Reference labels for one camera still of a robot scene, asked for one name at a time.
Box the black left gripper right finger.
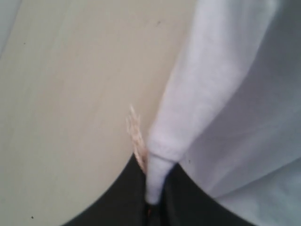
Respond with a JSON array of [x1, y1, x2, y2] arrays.
[[150, 164, 252, 226]]

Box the orange clothing tag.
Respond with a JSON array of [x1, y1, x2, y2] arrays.
[[126, 105, 148, 174]]

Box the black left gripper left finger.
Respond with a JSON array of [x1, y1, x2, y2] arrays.
[[65, 156, 147, 226]]

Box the white t-shirt red lettering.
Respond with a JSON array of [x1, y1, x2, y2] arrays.
[[145, 0, 301, 226]]

